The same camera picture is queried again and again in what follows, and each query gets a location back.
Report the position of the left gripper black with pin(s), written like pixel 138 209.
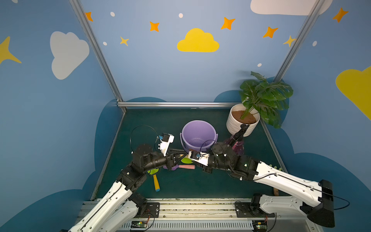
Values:
pixel 169 158

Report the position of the green trowel yellow handle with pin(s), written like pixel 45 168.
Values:
pixel 186 161

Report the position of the purple shovel pink handle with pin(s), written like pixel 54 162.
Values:
pixel 185 166

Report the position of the green round shovel yellow handle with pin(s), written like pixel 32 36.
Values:
pixel 153 173

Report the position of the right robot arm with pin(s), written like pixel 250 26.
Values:
pixel 315 200

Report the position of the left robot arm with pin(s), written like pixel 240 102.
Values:
pixel 121 203

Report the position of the purple plastic bucket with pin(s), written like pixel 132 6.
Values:
pixel 198 135

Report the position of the white ribbed plant pot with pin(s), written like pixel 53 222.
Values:
pixel 238 116

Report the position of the green artificial plant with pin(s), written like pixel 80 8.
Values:
pixel 267 98

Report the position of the right controller board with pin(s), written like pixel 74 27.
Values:
pixel 259 226

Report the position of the controller board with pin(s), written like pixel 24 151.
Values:
pixel 259 226
pixel 138 225

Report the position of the left controller board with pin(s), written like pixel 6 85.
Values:
pixel 138 225

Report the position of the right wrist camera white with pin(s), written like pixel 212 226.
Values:
pixel 199 157

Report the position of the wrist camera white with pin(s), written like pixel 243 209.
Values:
pixel 164 142
pixel 199 157

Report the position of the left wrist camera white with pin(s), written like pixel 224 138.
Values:
pixel 164 142

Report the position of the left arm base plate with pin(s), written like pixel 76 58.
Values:
pixel 149 208

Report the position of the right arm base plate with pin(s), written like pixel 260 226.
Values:
pixel 245 210

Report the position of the green rake wooden handle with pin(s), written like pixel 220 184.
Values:
pixel 275 190

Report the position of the aluminium back rail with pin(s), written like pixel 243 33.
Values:
pixel 177 104

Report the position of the right aluminium post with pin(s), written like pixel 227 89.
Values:
pixel 301 36

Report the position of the aluminium post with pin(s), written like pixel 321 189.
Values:
pixel 301 36
pixel 84 22

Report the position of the left aluminium post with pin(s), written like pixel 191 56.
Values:
pixel 84 22

